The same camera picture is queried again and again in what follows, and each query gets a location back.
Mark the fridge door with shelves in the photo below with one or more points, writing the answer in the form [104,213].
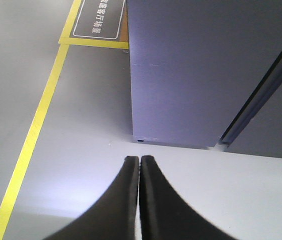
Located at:
[194,63]

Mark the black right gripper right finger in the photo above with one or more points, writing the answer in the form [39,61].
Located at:
[164,215]

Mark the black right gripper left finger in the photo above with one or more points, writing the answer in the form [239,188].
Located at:
[112,216]

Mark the grey floor sign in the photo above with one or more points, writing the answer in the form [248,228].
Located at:
[99,19]

